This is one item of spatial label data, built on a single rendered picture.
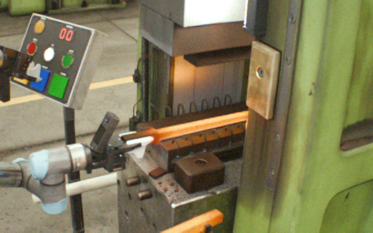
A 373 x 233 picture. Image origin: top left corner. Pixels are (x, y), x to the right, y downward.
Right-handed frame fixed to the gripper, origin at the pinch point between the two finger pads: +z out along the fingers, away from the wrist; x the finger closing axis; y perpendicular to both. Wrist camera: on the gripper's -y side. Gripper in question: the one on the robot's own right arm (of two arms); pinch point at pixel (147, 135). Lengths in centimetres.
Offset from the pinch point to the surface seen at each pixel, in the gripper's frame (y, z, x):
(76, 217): 67, -5, -56
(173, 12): -38.4, 2.0, 7.4
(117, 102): 98, 85, -217
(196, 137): 1.2, 13.6, 4.6
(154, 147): 4.6, 2.6, -0.6
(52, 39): -13, -11, -57
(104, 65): 98, 104, -292
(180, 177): 5.9, 2.6, 15.1
